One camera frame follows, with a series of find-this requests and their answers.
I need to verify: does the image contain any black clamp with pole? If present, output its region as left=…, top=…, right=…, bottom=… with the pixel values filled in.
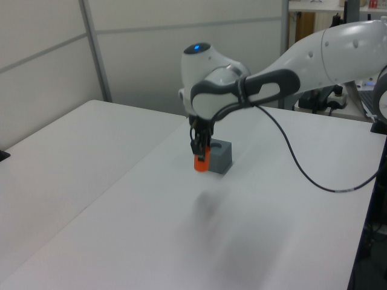
left=369, top=120, right=387, bottom=134

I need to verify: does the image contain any grey block with hole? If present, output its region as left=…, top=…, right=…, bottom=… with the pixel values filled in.
left=207, top=138, right=233, bottom=175

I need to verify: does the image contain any silver laptop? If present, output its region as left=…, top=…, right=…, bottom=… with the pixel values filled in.
left=344, top=80, right=379, bottom=118

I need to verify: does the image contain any black electronics box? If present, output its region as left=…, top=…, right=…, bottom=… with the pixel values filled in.
left=298, top=88, right=331, bottom=112

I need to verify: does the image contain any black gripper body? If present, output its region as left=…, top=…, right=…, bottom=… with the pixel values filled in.
left=189, top=115, right=216, bottom=143

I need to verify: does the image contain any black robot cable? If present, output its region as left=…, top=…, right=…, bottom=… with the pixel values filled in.
left=211, top=101, right=380, bottom=193

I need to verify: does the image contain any grey partition post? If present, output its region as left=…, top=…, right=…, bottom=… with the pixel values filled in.
left=78, top=0, right=114, bottom=103
left=280, top=0, right=291, bottom=110

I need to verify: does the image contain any white switch box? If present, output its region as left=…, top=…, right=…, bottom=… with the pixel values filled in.
left=325, top=85, right=349, bottom=110

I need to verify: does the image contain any wooden cabinet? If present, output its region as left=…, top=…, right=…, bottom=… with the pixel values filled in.
left=294, top=11, right=317, bottom=44

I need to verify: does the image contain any orange cylinder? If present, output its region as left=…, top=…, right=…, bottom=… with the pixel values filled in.
left=193, top=147, right=212, bottom=173

